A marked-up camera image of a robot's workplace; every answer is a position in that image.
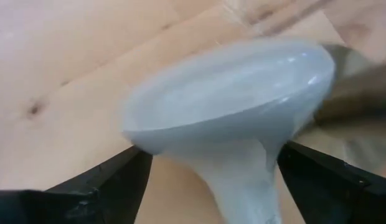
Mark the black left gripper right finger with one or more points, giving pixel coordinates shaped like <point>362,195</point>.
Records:
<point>336,193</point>

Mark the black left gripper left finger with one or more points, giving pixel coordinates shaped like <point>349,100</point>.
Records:
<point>87,199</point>

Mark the white flood light bulb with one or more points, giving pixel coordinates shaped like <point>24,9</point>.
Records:
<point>227,93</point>

